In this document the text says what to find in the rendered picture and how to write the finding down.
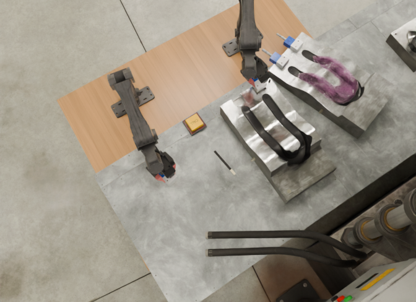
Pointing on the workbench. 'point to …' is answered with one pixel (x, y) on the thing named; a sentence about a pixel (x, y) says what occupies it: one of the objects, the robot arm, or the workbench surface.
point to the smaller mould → (401, 43)
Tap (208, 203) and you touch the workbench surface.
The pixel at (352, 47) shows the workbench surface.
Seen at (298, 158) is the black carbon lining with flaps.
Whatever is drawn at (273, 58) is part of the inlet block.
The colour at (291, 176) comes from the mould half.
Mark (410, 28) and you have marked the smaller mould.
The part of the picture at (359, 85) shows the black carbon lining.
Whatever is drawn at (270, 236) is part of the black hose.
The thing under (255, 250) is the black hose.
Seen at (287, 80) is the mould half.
